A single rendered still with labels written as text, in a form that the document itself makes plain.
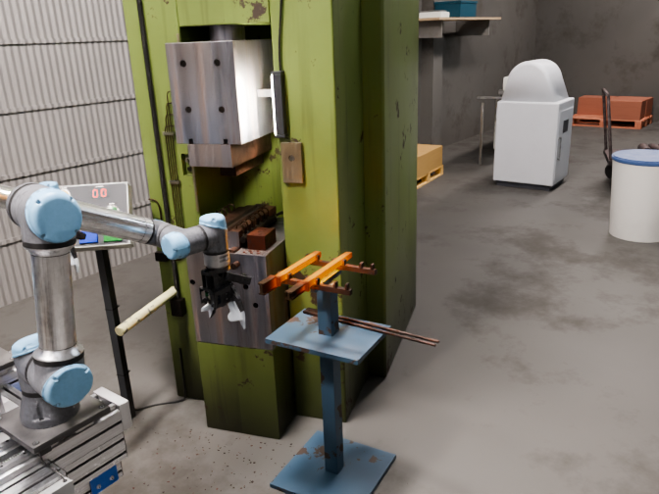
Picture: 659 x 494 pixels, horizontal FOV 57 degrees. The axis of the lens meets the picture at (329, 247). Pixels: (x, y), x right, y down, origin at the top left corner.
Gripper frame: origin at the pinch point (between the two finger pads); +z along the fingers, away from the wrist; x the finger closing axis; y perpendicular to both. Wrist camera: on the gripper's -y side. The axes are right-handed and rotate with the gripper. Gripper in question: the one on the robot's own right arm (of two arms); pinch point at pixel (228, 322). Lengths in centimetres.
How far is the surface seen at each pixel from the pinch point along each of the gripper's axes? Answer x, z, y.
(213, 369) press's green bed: -64, 60, -45
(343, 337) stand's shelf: 7, 26, -51
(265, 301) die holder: -37, 23, -55
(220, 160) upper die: -56, -37, -55
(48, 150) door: -306, -11, -116
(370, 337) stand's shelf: 15, 26, -57
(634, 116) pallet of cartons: -86, 71, -1077
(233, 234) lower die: -53, -4, -56
